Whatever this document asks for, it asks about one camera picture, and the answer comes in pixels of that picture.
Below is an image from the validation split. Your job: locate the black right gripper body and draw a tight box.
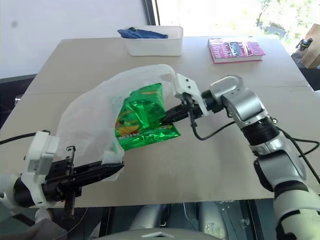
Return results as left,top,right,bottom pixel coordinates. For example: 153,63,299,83
180,92,204,121

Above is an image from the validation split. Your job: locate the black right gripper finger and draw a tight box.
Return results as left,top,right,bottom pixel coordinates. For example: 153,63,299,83
160,111,190,125
163,104,189,119

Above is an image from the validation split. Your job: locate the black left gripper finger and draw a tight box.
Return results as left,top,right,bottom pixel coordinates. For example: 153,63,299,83
73,161,125,176
74,171,121,188

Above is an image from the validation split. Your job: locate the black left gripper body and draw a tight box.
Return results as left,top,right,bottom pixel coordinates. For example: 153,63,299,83
41,145,84,219

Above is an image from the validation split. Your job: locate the green foil snack bag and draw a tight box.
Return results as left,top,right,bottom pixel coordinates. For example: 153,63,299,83
113,83,182,152

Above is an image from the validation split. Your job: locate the white translucent plastic bag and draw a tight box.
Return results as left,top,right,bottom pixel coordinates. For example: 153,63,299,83
55,63,179,182

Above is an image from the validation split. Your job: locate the white plastic bin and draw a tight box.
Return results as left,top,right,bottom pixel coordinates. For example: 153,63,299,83
123,24,184,58

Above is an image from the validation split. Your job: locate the pink book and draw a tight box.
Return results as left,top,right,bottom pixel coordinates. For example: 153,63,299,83
207,37,267,65

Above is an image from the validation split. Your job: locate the silver robot body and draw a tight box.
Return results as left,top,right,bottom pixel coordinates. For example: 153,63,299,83
99,202,276,240

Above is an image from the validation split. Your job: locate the blue cloth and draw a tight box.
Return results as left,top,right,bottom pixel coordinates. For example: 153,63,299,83
117,27,169,41

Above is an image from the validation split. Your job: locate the black side desk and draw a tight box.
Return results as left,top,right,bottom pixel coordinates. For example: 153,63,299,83
0,73,39,131

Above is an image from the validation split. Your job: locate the small black device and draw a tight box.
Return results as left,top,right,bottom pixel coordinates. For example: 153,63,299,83
295,37,315,52

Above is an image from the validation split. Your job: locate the brown cardboard box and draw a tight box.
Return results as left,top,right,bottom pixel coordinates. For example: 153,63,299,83
298,23,320,70

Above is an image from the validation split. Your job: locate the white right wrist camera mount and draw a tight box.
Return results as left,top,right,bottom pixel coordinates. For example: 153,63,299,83
173,73,210,117

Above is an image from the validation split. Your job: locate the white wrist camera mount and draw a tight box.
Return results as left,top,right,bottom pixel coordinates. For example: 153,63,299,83
173,73,210,117
20,130,61,209

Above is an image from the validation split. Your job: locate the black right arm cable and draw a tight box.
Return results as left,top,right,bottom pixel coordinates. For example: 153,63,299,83
187,98,320,184

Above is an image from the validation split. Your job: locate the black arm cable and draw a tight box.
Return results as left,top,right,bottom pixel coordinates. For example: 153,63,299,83
0,129,51,146
187,98,320,184

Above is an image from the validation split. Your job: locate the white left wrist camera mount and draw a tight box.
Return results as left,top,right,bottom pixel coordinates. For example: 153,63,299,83
20,130,61,209

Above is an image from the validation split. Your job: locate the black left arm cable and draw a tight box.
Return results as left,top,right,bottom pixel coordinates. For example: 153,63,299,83
0,129,51,146

